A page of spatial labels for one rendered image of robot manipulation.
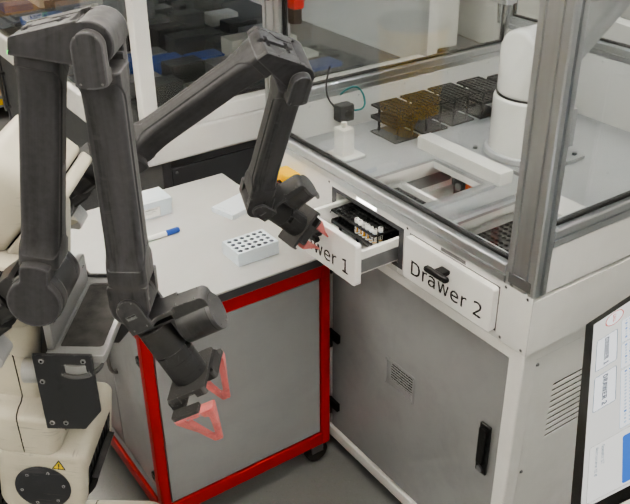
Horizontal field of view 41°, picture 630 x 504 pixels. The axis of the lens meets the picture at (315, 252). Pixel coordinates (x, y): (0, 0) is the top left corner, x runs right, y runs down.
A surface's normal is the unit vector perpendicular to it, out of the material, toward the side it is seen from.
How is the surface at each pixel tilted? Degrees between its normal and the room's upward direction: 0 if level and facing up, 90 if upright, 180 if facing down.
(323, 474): 0
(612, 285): 90
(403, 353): 90
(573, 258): 90
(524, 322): 90
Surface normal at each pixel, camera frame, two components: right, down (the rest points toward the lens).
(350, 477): 0.00, -0.87
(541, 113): -0.82, 0.29
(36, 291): -0.03, 0.50
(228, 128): 0.57, 0.40
